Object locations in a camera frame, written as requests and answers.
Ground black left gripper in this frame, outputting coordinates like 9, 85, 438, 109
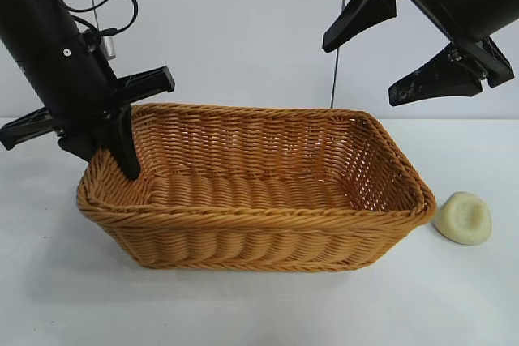
0, 32, 176, 182

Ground black cable with silver plug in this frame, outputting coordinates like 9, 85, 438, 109
64, 0, 139, 60

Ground woven tan wicker basket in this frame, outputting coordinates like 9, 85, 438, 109
75, 103, 438, 278

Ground pale yellow egg yolk pastry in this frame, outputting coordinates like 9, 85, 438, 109
435, 190, 494, 246

